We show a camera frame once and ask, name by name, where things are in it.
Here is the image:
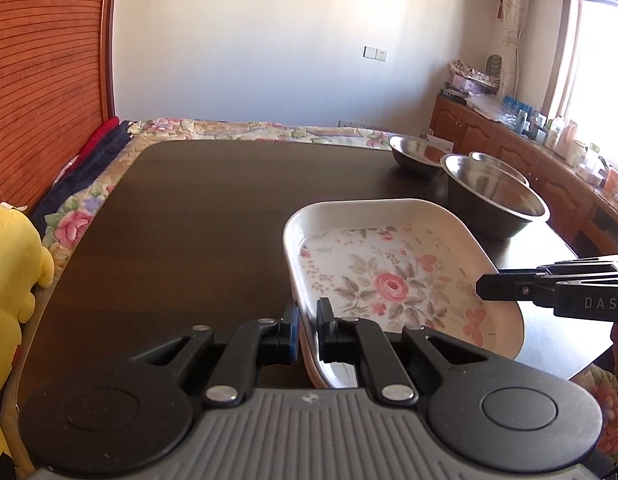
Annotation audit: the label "rose pattern square plate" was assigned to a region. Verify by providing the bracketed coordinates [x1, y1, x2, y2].
[283, 198, 525, 388]

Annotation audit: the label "wooden sideboard cabinet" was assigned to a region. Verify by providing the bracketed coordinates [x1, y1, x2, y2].
[429, 94, 618, 256]

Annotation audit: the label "near large steel bowl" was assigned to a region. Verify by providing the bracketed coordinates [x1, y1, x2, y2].
[440, 154, 550, 240]

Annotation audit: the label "middle steel bowl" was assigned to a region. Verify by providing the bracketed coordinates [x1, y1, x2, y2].
[469, 152, 530, 186]

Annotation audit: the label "toiletry bottles on cabinet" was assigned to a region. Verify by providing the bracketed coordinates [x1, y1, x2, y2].
[495, 124, 618, 214]

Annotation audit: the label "far steel bowl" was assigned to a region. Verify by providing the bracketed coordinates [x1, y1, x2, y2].
[388, 136, 446, 179]

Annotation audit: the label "stack of boxes on cabinet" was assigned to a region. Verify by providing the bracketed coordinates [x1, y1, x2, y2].
[443, 60, 500, 101]

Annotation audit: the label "floral bed quilt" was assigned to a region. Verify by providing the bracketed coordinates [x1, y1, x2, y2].
[41, 118, 391, 275]

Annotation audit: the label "red and navy blanket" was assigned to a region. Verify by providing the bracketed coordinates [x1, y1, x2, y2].
[31, 120, 131, 237]

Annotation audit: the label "yellow plush toy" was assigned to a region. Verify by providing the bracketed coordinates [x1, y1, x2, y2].
[0, 201, 56, 461]

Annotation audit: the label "patterned window curtain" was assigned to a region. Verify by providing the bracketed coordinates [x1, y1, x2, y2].
[499, 0, 530, 98]

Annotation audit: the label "white wall socket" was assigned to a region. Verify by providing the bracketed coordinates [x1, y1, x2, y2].
[363, 47, 387, 62]

